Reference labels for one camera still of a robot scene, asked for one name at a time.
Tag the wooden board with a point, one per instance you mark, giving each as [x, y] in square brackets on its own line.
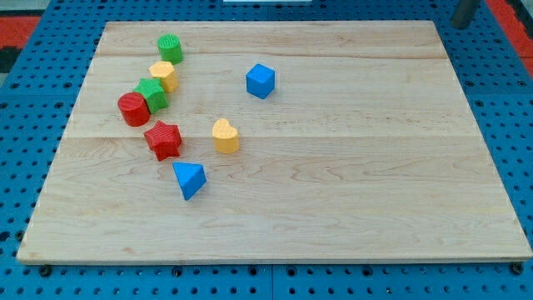
[366, 151]

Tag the grey robot arm rod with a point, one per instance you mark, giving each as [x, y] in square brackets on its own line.
[464, 13]

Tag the yellow heart block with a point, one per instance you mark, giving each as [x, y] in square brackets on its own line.
[225, 137]

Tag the green cylinder block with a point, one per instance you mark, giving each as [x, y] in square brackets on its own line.
[169, 48]

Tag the blue triangle block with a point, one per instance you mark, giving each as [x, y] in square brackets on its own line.
[190, 177]

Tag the blue cube block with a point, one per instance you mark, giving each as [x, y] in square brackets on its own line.
[260, 81]

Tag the yellow hexagon block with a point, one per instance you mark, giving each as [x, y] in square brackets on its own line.
[166, 72]

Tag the red cylinder block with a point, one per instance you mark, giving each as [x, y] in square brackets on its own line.
[133, 108]

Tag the red star block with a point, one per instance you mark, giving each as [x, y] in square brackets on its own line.
[164, 140]

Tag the green star block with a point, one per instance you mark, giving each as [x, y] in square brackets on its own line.
[153, 93]

